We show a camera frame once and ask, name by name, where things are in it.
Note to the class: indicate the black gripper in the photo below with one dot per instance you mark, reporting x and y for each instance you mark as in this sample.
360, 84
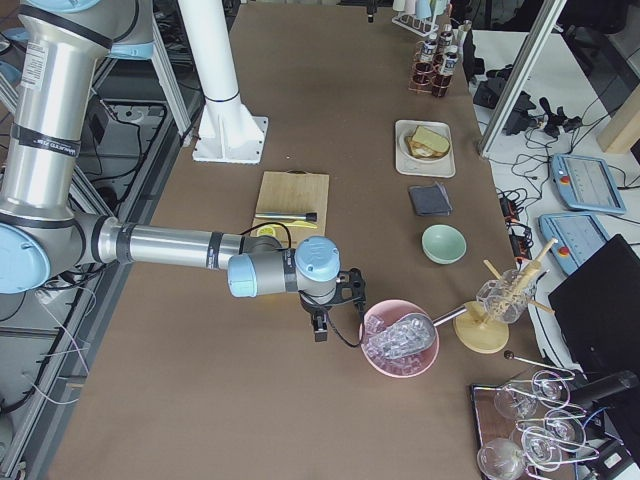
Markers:
371, 8
314, 309

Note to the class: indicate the bread slice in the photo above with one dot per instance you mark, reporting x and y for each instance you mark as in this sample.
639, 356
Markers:
420, 151
430, 139

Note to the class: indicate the white round plate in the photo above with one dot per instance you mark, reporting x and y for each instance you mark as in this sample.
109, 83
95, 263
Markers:
406, 130

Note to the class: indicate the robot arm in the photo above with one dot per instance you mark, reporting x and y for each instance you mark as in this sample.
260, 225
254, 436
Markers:
42, 237

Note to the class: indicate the cream rabbit tray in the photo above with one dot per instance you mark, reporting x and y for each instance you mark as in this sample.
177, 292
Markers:
443, 168

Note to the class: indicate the wine glass rack tray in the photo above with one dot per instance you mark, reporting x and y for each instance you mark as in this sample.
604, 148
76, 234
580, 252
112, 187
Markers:
548, 423

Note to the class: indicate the white cup rack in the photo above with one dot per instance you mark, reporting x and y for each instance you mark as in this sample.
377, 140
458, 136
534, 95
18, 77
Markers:
419, 16

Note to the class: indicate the left tea bottle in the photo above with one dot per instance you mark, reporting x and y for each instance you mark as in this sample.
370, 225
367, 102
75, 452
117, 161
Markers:
426, 53

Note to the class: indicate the tea bottle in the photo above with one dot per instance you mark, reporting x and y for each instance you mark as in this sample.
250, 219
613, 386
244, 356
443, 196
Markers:
445, 72
426, 53
445, 39

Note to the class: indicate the pink ice bowl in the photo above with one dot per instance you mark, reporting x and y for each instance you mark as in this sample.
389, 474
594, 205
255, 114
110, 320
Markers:
384, 314

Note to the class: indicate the right tea bottle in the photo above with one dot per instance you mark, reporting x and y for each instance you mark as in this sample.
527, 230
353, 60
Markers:
445, 39

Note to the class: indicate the steel ice scoop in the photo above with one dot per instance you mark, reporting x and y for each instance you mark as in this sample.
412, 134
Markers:
411, 334

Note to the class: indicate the front tea bottle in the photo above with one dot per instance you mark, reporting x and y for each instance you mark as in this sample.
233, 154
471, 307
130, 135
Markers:
445, 72

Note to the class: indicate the yellow plastic knife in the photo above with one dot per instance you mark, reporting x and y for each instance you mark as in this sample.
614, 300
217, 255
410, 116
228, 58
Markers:
303, 224

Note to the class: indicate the half lemon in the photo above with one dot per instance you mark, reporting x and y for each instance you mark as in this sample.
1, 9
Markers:
267, 230

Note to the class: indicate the bamboo cutting board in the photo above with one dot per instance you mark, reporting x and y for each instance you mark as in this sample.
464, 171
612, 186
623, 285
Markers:
289, 193

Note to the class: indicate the green ceramic bowl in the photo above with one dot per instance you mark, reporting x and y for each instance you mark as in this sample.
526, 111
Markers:
443, 244

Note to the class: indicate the wooden cup stand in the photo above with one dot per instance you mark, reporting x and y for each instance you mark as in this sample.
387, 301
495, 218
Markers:
480, 333

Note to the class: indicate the grey folded cloth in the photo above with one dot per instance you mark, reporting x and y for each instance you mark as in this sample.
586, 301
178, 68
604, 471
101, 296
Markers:
431, 200

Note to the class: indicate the glass mug on stand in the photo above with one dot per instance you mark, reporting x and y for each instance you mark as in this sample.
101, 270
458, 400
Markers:
505, 299

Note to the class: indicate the upper teach pendant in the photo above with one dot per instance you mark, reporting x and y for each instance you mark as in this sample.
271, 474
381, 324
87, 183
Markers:
586, 183

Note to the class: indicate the teach pendant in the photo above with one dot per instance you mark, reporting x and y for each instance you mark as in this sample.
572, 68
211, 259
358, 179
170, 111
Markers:
579, 235
586, 183

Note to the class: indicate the lower teach pendant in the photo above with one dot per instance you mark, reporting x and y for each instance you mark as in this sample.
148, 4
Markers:
579, 235

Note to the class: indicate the black laptop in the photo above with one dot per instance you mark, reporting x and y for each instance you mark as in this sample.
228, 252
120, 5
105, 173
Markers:
597, 309

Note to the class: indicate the copper wire bottle rack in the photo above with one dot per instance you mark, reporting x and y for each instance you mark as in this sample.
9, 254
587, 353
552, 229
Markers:
422, 83

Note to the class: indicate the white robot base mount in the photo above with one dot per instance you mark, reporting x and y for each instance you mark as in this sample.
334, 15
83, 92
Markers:
228, 132

